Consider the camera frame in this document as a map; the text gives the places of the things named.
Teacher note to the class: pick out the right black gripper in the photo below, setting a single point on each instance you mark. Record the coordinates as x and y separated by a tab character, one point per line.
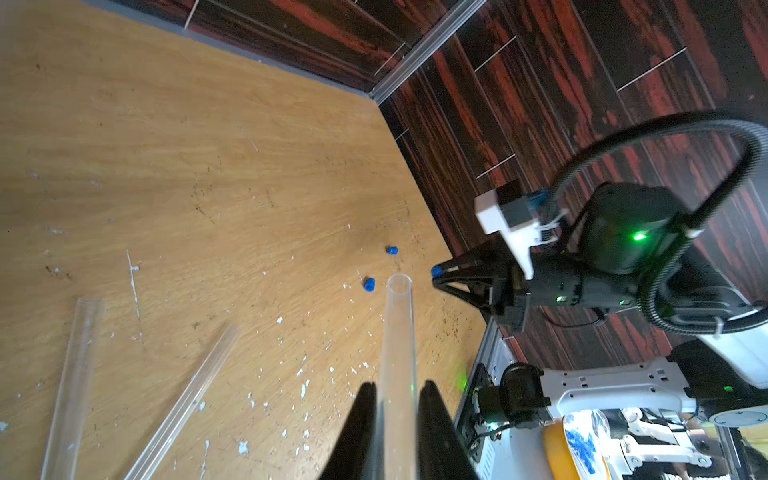
510	296

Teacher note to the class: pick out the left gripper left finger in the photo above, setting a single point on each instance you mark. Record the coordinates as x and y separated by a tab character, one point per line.
351	455

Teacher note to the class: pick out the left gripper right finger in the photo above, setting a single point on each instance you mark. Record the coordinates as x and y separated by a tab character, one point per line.
440	453

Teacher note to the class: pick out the clear glass test tube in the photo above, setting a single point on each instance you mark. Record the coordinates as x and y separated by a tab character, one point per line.
398	375

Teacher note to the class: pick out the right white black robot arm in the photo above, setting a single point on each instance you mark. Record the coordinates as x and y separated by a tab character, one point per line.
635	317

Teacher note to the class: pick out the clear test tube middle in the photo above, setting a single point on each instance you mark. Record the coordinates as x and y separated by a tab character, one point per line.
165	436

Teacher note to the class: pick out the clear test tube lower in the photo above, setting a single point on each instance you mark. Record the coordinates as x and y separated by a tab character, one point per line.
71	406

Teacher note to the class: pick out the yellow container outside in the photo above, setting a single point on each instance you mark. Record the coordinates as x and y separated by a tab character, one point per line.
574	446

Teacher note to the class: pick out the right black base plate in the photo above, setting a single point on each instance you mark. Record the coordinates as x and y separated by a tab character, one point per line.
481	413

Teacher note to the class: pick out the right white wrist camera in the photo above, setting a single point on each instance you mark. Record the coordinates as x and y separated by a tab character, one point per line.
513	213

